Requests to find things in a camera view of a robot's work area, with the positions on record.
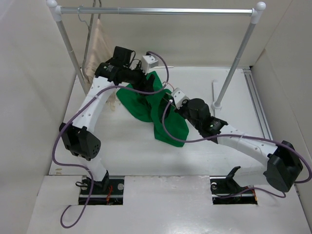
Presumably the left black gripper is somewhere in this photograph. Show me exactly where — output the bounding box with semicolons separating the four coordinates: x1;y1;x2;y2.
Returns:
123;61;155;96

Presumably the green t shirt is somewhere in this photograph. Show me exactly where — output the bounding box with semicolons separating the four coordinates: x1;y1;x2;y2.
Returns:
115;70;191;148

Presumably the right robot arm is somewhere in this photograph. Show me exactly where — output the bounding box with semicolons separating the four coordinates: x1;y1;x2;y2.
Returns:
173;94;306;193

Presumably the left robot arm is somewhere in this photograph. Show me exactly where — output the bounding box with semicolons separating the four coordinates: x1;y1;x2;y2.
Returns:
61;46;158;194

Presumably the grey plastic hanger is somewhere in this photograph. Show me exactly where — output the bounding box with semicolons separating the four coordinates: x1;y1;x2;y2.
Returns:
81;0;102;80

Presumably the beige cloth garment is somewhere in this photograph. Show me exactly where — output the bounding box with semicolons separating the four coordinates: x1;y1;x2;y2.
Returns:
83;18;122;113

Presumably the metal clothes rack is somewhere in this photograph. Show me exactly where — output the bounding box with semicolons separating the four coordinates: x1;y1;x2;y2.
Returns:
46;0;266;110

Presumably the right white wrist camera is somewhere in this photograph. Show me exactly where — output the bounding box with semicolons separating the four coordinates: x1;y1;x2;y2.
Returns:
171;88;189;109

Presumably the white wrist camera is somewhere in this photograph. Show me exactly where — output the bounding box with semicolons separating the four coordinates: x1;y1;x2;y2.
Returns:
140;55;159;74
171;88;189;109

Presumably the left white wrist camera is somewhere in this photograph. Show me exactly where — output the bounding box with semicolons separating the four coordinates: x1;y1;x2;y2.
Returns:
140;55;159;74

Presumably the aluminium rail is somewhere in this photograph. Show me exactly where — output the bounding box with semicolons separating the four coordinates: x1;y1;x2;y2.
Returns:
243;69;272;139

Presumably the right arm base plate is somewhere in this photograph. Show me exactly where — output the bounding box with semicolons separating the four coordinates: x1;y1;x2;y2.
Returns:
210;176;258;205

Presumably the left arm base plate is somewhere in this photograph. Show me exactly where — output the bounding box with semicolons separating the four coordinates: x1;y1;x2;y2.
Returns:
75;176;125;205

